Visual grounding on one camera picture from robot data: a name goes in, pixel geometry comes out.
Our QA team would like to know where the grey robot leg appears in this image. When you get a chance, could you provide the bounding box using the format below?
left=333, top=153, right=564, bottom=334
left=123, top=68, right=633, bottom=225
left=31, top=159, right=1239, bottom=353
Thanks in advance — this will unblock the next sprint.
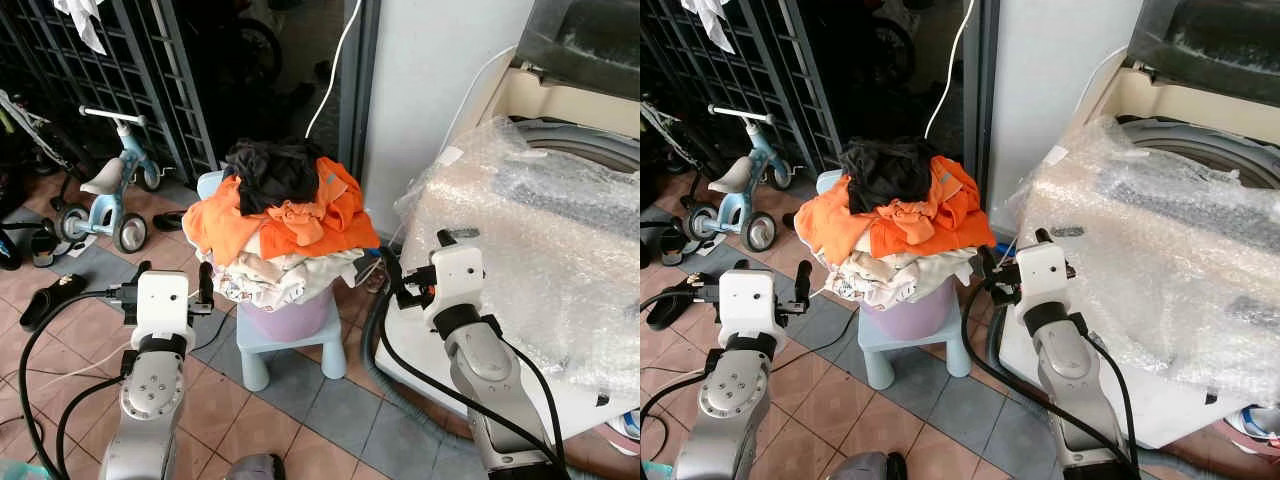
left=828, top=451, right=908, bottom=480
left=224, top=452, right=287, bottom=480

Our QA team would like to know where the black garment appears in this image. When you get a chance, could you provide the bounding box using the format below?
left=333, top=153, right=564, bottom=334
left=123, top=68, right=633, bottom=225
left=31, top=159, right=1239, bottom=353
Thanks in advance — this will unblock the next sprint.
left=221, top=137, right=327, bottom=217
left=842, top=136, right=947, bottom=214

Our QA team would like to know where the cream white garment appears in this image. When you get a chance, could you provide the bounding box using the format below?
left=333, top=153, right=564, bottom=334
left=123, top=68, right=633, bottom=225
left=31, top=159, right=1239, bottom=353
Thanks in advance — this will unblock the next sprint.
left=824, top=244, right=978, bottom=310
left=209, top=244, right=378, bottom=312

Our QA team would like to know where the purple plastic laundry basket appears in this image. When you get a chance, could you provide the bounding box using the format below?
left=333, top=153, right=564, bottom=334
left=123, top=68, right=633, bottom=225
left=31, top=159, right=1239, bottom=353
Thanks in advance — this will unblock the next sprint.
left=233, top=283, right=338, bottom=342
left=858, top=283, right=953, bottom=342

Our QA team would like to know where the clear bubble wrap sheet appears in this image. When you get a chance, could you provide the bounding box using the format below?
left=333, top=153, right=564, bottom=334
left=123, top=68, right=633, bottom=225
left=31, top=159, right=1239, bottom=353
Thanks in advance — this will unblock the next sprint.
left=1008, top=114, right=1280, bottom=407
left=394, top=116, right=641, bottom=407

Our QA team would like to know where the white and blue shoe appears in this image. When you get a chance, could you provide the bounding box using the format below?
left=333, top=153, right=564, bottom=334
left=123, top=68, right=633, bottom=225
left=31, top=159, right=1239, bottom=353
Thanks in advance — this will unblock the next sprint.
left=1223, top=404, right=1280, bottom=443
left=603, top=408, right=641, bottom=443

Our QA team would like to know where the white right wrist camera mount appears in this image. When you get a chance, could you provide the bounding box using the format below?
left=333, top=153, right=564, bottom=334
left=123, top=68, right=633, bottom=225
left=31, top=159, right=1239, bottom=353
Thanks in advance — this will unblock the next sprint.
left=427, top=243, right=487, bottom=327
left=1014, top=241, right=1072, bottom=322

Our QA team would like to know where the orange garment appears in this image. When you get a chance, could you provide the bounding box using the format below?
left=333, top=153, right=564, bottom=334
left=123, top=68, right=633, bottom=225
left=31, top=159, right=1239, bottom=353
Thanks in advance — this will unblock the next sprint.
left=181, top=157, right=382, bottom=268
left=794, top=154, right=998, bottom=265

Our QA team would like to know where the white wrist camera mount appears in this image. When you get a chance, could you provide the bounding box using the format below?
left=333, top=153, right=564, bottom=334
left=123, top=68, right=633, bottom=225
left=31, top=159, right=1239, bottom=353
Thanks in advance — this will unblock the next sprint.
left=133, top=270, right=196, bottom=349
left=718, top=270, right=782, bottom=347
left=1014, top=241, right=1072, bottom=322
left=427, top=243, right=487, bottom=327

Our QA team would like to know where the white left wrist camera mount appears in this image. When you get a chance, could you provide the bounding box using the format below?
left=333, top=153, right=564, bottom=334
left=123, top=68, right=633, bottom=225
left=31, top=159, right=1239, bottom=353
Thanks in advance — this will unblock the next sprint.
left=133, top=270, right=196, bottom=349
left=718, top=270, right=782, bottom=347

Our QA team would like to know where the dark metal grille gate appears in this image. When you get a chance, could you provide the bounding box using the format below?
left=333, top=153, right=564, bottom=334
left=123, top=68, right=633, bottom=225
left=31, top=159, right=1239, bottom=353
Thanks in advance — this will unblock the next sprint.
left=0, top=0, right=222, bottom=187
left=640, top=0, right=842, bottom=187

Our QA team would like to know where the black sandal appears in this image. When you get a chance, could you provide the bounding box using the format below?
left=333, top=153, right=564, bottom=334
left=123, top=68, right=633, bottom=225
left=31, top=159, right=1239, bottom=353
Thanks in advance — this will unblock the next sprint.
left=19, top=274, right=90, bottom=334
left=645, top=288, right=703, bottom=333
left=0, top=221, right=63, bottom=272
left=640, top=221, right=687, bottom=270

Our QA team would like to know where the white hanging cloth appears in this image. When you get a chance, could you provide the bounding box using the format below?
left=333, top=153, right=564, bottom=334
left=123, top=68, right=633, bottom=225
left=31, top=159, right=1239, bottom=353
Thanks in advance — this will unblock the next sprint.
left=54, top=0, right=109, bottom=57
left=681, top=0, right=737, bottom=54

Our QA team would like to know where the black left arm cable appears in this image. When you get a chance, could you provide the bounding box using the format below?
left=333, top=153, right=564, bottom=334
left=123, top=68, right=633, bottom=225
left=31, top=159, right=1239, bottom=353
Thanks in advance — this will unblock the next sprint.
left=640, top=285, right=721, bottom=480
left=17, top=285, right=136, bottom=480

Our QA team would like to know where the dark transparent washer lid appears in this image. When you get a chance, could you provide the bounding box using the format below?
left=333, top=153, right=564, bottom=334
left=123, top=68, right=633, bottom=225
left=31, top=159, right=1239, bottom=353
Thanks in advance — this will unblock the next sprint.
left=1127, top=0, right=1280, bottom=112
left=514, top=0, right=641, bottom=102

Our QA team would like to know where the light blue child tricycle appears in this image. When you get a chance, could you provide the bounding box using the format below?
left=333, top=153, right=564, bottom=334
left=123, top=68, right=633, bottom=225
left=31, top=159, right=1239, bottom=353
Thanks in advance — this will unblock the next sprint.
left=680, top=103, right=793, bottom=254
left=50, top=105, right=167, bottom=255

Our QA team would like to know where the white hanging cable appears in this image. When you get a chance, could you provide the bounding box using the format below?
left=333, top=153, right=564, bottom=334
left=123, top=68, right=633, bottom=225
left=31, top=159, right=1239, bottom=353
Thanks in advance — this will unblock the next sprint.
left=924, top=0, right=977, bottom=140
left=304, top=0, right=364, bottom=142

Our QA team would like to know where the light blue plastic stool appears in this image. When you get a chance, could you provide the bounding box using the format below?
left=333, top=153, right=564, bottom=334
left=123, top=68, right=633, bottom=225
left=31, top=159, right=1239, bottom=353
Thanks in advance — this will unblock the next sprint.
left=196, top=171, right=349, bottom=393
left=816, top=169, right=973, bottom=391

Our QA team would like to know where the white top-load washing machine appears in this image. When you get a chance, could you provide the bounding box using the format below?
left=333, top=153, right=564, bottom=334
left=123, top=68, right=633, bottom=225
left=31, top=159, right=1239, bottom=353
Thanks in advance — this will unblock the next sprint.
left=984, top=62, right=1280, bottom=451
left=374, top=58, right=641, bottom=447

